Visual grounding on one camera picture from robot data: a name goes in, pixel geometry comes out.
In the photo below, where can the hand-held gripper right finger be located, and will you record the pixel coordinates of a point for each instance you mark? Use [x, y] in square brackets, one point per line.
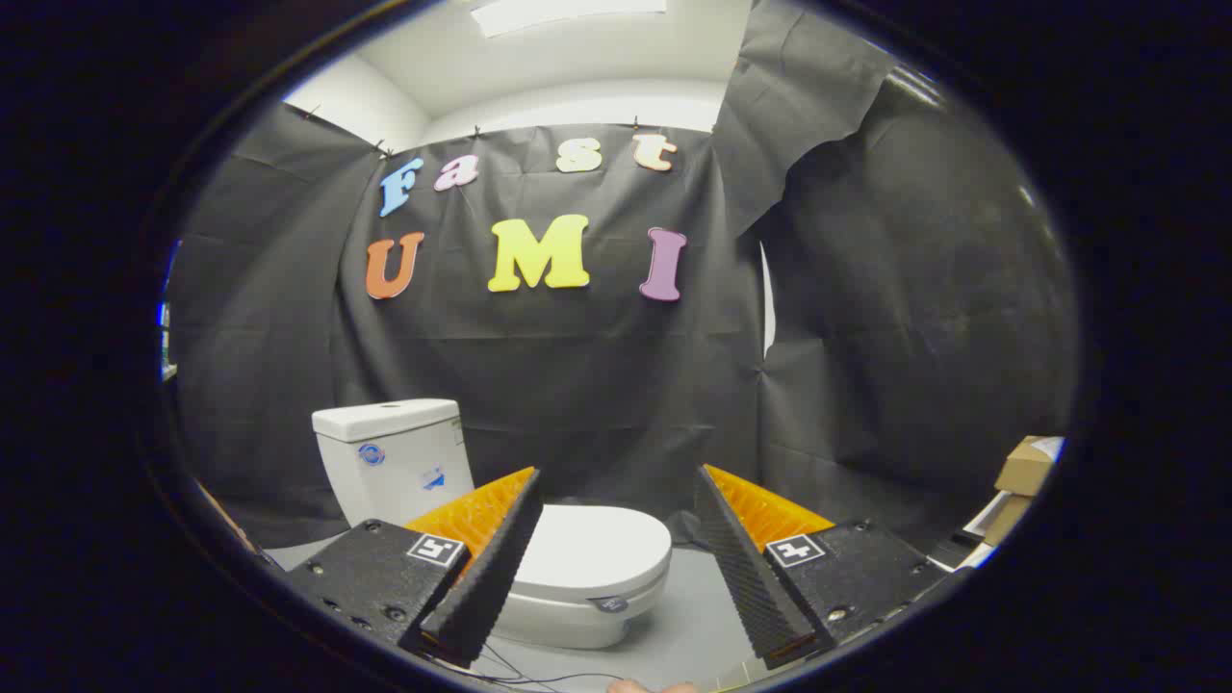
[746, 577]

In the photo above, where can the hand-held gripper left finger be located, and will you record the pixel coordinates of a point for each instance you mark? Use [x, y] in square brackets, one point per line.
[491, 577]

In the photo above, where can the white toilet lid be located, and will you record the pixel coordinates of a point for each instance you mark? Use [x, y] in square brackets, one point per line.
[597, 549]

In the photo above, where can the round dark lid lifter tab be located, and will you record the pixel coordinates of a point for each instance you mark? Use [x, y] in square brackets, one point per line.
[610, 604]

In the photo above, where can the white ceramic toilet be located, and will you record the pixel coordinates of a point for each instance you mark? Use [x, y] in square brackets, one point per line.
[395, 462]

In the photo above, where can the black backdrop cloth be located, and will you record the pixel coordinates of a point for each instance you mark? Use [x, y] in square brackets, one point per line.
[577, 385]

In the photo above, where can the brown cardboard box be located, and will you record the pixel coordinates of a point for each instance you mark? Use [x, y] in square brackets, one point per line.
[1025, 464]
[1006, 518]

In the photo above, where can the white ceiling light panel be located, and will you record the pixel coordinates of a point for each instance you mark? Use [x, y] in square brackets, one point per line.
[568, 13]

